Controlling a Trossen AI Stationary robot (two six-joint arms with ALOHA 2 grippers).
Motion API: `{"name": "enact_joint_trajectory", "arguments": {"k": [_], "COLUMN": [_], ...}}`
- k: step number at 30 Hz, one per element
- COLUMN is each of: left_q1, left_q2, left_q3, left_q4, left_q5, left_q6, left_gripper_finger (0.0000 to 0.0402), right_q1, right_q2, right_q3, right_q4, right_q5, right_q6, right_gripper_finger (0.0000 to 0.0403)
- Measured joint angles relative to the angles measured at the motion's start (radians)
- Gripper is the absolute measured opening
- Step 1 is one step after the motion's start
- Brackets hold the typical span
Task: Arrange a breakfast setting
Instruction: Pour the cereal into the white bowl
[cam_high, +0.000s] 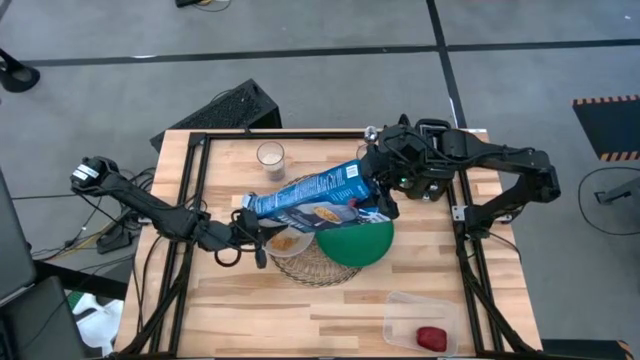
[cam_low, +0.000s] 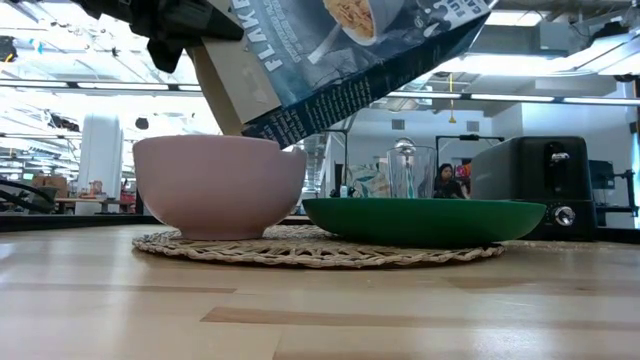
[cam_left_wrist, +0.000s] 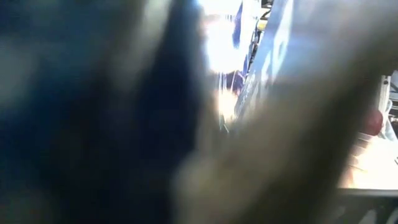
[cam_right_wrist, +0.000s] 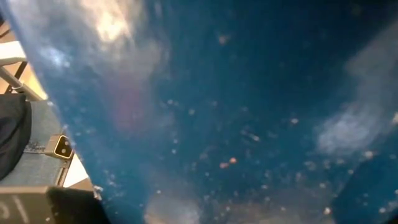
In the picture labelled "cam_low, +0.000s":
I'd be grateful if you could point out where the black toaster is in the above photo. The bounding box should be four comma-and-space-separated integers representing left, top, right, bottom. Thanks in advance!
469, 135, 599, 241

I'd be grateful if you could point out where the spoon with teal handle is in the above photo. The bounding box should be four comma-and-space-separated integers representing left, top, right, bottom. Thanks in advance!
394, 137, 417, 199

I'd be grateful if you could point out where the black curved cable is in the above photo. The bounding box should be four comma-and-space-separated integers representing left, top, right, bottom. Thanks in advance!
0, 178, 59, 215

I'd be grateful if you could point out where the white cylindrical column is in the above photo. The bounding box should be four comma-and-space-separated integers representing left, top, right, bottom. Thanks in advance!
77, 113, 124, 216

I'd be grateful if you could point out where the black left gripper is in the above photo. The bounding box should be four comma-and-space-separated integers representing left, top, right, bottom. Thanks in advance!
74, 0, 245, 74

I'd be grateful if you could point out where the black frame stand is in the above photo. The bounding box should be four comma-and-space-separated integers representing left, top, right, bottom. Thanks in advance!
435, 133, 506, 169

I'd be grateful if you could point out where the brown cardboard box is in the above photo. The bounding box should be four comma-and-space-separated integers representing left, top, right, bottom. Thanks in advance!
32, 174, 69, 199

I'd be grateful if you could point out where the black monitor on arm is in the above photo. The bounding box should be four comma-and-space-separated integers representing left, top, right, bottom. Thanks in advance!
588, 159, 640, 217

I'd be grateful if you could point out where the clear drinking glass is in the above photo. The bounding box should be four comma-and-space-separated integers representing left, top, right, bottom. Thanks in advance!
387, 144, 437, 200

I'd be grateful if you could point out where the green plate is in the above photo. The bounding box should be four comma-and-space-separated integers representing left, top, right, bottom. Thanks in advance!
302, 197, 547, 249

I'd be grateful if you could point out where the leaf patterned white bag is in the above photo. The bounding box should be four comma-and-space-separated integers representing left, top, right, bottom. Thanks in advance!
347, 163, 391, 200

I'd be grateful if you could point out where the yellow hanging pendant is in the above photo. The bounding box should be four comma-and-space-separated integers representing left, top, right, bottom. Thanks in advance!
447, 72, 457, 125

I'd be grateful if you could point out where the black aluminium table frame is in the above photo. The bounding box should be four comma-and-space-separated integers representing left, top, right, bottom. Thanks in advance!
0, 213, 640, 245

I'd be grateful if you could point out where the pink ceramic bowl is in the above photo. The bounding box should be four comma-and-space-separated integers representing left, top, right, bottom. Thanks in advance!
132, 134, 307, 241

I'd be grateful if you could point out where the round woven straw placemat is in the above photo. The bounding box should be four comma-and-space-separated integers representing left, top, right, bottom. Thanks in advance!
132, 224, 506, 270

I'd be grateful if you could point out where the blue cereal box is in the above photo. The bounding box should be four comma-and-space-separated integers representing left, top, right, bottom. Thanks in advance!
192, 0, 494, 150

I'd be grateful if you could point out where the person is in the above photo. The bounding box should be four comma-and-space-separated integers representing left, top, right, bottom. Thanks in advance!
432, 163, 470, 200

